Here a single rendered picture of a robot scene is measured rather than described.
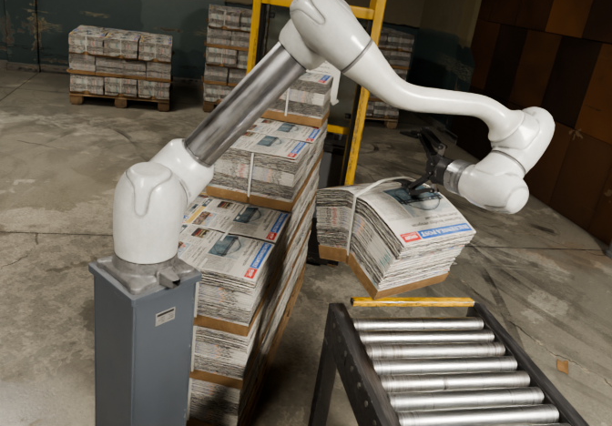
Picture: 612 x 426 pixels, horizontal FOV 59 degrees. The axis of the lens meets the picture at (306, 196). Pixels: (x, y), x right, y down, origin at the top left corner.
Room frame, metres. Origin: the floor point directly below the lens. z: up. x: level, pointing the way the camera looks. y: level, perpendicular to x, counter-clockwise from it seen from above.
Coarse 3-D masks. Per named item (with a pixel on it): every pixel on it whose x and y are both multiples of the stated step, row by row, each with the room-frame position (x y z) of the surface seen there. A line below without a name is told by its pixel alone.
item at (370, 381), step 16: (336, 304) 1.47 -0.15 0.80; (336, 320) 1.39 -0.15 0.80; (336, 336) 1.36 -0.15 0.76; (352, 336) 1.32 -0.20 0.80; (336, 352) 1.34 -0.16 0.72; (352, 352) 1.24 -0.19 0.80; (352, 368) 1.20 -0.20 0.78; (368, 368) 1.18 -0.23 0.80; (352, 384) 1.18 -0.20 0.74; (368, 384) 1.12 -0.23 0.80; (352, 400) 1.16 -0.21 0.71; (368, 400) 1.07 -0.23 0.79; (384, 400) 1.07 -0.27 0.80; (368, 416) 1.06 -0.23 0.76; (384, 416) 1.02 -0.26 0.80
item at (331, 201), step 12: (324, 192) 1.58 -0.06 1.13; (336, 192) 1.53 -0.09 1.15; (324, 204) 1.58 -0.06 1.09; (336, 204) 1.53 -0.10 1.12; (324, 216) 1.57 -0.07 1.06; (336, 216) 1.52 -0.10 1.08; (324, 228) 1.55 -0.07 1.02; (336, 228) 1.50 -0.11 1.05; (324, 240) 1.55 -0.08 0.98; (336, 240) 1.50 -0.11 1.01
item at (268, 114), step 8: (264, 112) 2.69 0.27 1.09; (272, 112) 2.68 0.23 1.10; (280, 112) 2.68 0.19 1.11; (328, 112) 2.88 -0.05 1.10; (280, 120) 2.68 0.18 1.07; (288, 120) 2.68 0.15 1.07; (296, 120) 2.67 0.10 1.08; (304, 120) 2.67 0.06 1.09; (312, 120) 2.66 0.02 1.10; (320, 120) 2.66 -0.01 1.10; (312, 200) 2.78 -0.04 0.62; (304, 240) 2.70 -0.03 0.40; (304, 264) 2.89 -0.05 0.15
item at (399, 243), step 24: (384, 216) 1.36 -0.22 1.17; (408, 216) 1.40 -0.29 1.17; (432, 216) 1.43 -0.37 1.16; (456, 216) 1.47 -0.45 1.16; (360, 240) 1.41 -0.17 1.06; (384, 240) 1.33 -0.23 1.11; (408, 240) 1.29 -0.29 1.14; (432, 240) 1.33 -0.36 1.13; (456, 240) 1.40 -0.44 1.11; (360, 264) 1.40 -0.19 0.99; (384, 264) 1.32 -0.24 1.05; (408, 264) 1.34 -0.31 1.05; (432, 264) 1.41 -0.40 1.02; (384, 288) 1.34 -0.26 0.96
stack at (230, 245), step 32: (192, 224) 1.84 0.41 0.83; (224, 224) 1.88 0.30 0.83; (256, 224) 1.92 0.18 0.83; (288, 224) 2.06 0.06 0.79; (192, 256) 1.59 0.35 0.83; (224, 256) 1.63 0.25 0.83; (256, 256) 1.66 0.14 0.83; (288, 256) 2.16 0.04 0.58; (224, 288) 1.51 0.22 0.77; (256, 288) 1.54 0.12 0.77; (288, 288) 2.33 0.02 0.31; (224, 320) 1.51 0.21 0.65; (256, 320) 1.61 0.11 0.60; (192, 352) 1.52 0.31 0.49; (224, 352) 1.51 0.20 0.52; (192, 384) 1.53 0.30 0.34; (192, 416) 1.53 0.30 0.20; (224, 416) 1.51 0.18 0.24
